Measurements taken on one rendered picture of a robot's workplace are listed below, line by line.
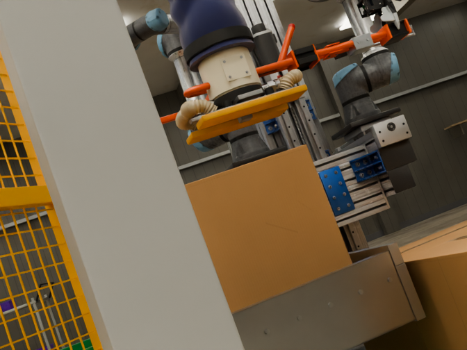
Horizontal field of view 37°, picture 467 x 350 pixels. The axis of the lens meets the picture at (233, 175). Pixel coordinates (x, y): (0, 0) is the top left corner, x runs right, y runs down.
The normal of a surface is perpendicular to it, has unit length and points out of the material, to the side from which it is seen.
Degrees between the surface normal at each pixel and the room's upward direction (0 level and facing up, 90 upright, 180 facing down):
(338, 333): 90
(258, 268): 90
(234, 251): 90
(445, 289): 90
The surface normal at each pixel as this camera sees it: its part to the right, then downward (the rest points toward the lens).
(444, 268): -0.90, 0.30
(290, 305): 0.26, -0.20
